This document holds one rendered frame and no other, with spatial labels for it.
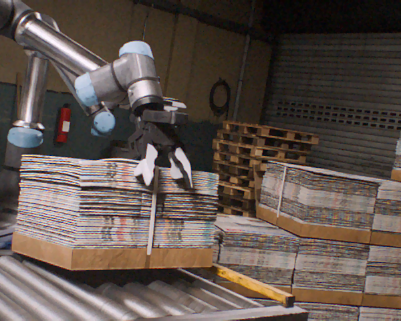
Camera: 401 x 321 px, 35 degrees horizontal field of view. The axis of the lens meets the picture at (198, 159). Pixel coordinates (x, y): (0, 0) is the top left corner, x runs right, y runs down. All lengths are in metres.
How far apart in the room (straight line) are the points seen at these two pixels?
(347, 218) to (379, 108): 7.70
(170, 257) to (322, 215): 0.96
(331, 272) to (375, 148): 7.66
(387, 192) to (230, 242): 0.63
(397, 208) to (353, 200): 0.19
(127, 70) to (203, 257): 0.47
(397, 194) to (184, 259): 1.17
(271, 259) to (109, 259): 1.00
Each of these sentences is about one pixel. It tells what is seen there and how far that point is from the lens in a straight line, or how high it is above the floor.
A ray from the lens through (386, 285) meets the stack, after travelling 2.51.
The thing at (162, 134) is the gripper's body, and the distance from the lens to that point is 1.38.
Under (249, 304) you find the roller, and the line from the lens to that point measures 1.42.
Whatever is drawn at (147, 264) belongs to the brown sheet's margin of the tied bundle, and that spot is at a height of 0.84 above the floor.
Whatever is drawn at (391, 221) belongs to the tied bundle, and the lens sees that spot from 2.46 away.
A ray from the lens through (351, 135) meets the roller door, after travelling 10.24.
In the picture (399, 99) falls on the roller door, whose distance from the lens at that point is 9.87.
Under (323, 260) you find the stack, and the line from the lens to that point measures 2.35.
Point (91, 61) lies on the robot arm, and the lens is 1.64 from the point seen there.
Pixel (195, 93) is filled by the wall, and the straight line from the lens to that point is 10.64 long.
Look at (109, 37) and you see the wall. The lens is 9.66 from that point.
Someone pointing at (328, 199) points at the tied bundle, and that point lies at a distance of 2.31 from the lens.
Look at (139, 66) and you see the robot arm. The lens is 1.45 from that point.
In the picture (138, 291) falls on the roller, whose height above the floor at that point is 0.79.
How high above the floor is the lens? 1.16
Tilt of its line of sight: 3 degrees down
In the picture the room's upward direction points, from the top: 9 degrees clockwise
